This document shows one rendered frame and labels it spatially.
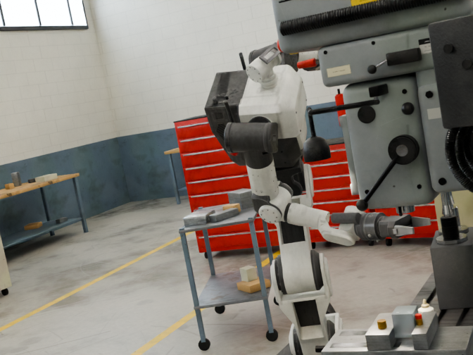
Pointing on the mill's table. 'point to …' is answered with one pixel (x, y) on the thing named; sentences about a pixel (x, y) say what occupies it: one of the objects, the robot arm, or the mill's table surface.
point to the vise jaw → (387, 339)
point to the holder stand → (453, 269)
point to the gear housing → (373, 57)
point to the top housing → (333, 36)
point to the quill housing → (395, 191)
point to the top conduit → (349, 13)
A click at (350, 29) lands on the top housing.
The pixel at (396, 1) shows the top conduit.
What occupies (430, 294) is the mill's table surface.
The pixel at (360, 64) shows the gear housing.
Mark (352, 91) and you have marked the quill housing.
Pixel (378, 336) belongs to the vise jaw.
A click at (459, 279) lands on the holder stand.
